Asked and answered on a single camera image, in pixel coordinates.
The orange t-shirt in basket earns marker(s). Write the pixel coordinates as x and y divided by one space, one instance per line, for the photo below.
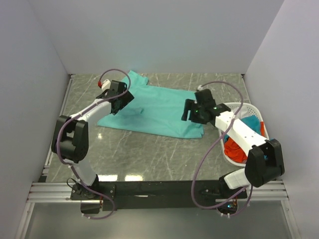
232 149

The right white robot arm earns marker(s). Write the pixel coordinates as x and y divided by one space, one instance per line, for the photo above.
264 157

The black base bar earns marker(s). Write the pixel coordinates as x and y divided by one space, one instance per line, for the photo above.
164 194

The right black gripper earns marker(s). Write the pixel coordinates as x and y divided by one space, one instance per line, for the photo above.
189 105

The white plastic laundry basket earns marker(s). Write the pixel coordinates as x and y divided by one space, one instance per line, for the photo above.
246 110

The turquoise t-shirt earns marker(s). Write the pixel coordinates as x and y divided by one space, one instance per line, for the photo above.
154 110

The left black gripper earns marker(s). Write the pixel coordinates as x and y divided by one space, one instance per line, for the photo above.
126 98

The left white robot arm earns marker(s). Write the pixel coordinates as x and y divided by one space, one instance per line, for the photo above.
71 135

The aluminium frame rail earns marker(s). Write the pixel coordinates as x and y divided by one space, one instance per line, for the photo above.
41 192

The blue t-shirt in basket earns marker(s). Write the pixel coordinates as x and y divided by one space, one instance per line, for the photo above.
253 123

